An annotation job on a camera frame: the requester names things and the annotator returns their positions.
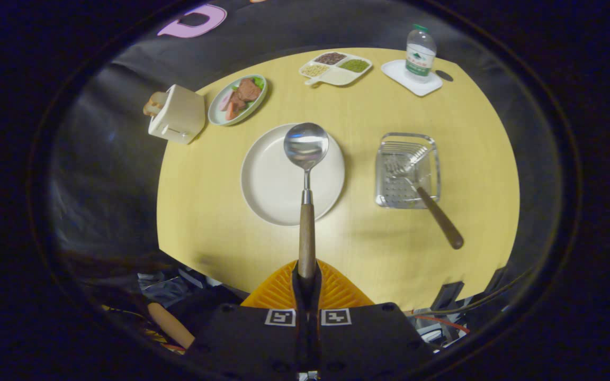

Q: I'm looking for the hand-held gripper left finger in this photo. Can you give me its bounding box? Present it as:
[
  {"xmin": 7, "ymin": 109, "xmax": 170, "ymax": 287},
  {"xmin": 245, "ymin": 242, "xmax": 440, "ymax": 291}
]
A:
[{"xmin": 186, "ymin": 259, "xmax": 310, "ymax": 379}]

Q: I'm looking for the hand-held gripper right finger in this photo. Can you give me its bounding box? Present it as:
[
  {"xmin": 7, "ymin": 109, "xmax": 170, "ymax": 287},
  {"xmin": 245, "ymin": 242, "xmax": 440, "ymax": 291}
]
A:
[{"xmin": 309, "ymin": 259, "xmax": 436, "ymax": 379}]

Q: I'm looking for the wooden handled metal spoon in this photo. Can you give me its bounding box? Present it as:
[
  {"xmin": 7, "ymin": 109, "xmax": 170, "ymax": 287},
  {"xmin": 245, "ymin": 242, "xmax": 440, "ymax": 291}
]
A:
[{"xmin": 283, "ymin": 122, "xmax": 330, "ymax": 280}]

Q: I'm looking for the wooden handled metal fork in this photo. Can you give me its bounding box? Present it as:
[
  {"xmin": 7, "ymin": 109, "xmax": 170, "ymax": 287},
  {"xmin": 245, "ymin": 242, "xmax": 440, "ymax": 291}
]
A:
[{"xmin": 384, "ymin": 146, "xmax": 464, "ymax": 250}]

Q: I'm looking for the tan wooden rod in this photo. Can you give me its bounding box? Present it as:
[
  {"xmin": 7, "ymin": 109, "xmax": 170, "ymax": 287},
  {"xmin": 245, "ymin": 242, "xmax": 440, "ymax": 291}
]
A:
[{"xmin": 148, "ymin": 302, "xmax": 195, "ymax": 349}]

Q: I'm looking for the clear square drainer basket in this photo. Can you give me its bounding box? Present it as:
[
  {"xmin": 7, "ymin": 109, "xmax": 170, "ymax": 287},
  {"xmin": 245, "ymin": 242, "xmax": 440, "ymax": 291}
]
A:
[{"xmin": 375, "ymin": 132, "xmax": 441, "ymax": 209}]

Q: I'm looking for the round white plate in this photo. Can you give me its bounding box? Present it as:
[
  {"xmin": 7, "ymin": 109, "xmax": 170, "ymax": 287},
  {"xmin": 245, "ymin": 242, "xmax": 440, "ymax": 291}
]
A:
[{"xmin": 240, "ymin": 123, "xmax": 346, "ymax": 226}]

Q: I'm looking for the pale green food plate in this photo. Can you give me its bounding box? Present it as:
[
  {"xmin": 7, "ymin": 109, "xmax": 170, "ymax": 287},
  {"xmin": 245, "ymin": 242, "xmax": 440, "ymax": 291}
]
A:
[{"xmin": 208, "ymin": 74, "xmax": 268, "ymax": 126}]

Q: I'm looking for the cream white toaster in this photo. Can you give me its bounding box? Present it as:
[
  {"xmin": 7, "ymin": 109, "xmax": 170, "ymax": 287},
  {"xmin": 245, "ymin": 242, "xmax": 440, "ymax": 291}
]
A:
[{"xmin": 148, "ymin": 84, "xmax": 206, "ymax": 145}]

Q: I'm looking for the brown meat slice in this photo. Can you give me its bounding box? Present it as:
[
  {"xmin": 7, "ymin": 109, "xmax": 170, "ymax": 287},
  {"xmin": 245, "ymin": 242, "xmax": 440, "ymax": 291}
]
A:
[{"xmin": 237, "ymin": 79, "xmax": 263, "ymax": 102}]

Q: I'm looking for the white divided bean dish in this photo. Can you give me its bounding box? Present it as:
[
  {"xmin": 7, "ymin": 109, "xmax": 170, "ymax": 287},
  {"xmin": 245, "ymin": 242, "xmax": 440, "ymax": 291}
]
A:
[{"xmin": 299, "ymin": 51, "xmax": 373, "ymax": 87}]

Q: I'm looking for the white square coaster tray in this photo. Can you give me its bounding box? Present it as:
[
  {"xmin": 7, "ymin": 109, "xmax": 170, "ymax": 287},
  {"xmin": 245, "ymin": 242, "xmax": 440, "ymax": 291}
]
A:
[{"xmin": 381, "ymin": 59, "xmax": 443, "ymax": 97}]

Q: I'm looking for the clear water bottle green cap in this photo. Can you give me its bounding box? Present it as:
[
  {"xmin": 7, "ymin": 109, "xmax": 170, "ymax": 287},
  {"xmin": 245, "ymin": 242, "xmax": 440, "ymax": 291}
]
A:
[{"xmin": 405, "ymin": 24, "xmax": 437, "ymax": 84}]

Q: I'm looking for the red cable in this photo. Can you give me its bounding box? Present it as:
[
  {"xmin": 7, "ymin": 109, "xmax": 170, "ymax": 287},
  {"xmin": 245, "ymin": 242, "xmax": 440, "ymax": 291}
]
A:
[{"xmin": 416, "ymin": 315, "xmax": 470, "ymax": 335}]

